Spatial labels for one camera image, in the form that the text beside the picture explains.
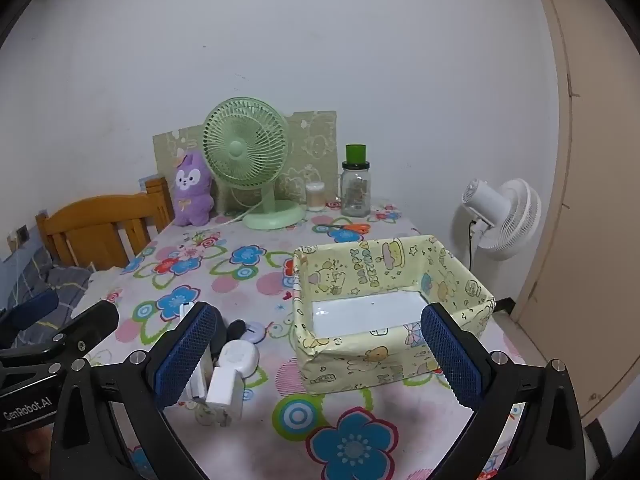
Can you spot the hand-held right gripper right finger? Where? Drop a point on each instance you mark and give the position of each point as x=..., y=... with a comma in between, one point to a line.
x=450, y=360

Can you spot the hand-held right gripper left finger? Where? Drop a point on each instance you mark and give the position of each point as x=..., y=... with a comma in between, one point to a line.
x=185, y=355

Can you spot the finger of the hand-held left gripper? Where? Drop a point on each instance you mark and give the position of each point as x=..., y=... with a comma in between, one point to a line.
x=32, y=310
x=95, y=320

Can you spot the white remote control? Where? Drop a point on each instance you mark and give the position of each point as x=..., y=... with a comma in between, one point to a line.
x=199, y=382

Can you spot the white plug charger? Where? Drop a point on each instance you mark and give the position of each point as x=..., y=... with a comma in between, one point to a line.
x=222, y=390

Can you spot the white earbuds case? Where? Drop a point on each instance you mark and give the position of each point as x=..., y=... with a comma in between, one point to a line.
x=240, y=355

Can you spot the black round disc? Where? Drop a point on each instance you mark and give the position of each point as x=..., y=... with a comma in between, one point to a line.
x=235, y=330

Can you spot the lavender round hook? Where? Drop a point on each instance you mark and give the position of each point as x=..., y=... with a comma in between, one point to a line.
x=256, y=332

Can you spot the yellow cartoon-print box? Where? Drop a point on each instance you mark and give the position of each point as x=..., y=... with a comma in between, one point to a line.
x=350, y=360

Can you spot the grey plaid blanket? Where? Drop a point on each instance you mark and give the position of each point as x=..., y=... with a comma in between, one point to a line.
x=60, y=285

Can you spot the floral tablecloth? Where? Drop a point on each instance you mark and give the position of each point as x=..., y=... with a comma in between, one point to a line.
x=225, y=280

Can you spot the wooden chair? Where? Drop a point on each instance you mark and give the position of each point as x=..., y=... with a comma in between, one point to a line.
x=90, y=230

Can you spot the white standing fan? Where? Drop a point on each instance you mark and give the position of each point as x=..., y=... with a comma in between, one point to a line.
x=515, y=220

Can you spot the purple plush toy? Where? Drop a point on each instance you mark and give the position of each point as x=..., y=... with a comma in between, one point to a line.
x=192, y=190

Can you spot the beige wardrobe door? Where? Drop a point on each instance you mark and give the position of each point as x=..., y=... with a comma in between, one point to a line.
x=600, y=260

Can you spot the glass jar with green lid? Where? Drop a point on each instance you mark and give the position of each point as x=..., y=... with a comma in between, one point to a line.
x=356, y=195

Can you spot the cotton swab container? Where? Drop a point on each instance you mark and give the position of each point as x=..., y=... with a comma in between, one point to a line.
x=315, y=197

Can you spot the green desk fan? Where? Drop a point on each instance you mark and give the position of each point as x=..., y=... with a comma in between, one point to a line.
x=245, y=147

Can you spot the cartoon-print cardboard panel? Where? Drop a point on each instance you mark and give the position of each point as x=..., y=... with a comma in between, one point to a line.
x=315, y=145

